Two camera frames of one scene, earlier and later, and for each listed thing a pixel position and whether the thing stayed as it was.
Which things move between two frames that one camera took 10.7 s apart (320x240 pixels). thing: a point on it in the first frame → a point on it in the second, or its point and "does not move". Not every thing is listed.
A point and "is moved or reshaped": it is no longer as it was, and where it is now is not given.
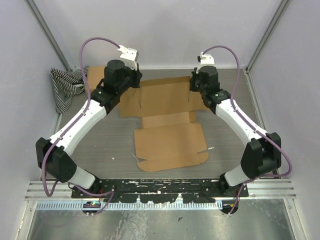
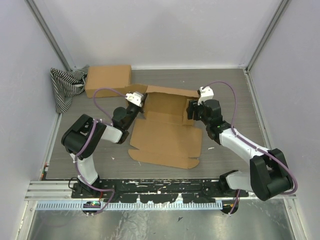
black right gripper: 193,87 → 193,106
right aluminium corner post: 281,9 does not move
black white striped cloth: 66,84 does not move
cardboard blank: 169,139 is moved or reshaped
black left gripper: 137,75 → 140,108
